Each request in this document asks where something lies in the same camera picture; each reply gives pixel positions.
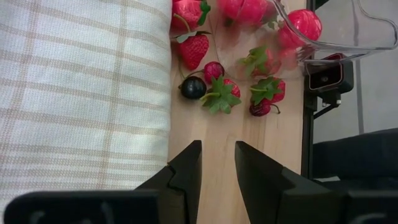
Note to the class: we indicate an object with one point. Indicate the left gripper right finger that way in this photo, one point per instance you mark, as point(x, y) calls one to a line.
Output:
point(273, 193)

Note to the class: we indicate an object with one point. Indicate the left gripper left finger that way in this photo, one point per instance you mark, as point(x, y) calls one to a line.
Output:
point(183, 186)

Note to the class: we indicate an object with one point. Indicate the dark red toy cherry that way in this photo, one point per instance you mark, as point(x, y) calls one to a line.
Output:
point(259, 109)

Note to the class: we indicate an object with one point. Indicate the red toy apple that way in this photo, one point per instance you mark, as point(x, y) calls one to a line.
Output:
point(303, 26)

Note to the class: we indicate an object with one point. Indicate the large red ribbed toy fruit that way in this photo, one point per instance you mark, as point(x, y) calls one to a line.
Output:
point(245, 11)

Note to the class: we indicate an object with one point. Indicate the clear plastic tupperware container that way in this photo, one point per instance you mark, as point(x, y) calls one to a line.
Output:
point(342, 48)

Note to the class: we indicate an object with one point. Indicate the person's leg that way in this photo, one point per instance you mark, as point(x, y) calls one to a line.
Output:
point(357, 155)

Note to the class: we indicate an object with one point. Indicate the white checked cloth towel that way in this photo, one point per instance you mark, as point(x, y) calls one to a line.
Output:
point(77, 93)

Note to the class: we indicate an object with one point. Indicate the black table-level camera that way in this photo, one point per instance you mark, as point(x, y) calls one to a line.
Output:
point(326, 76)

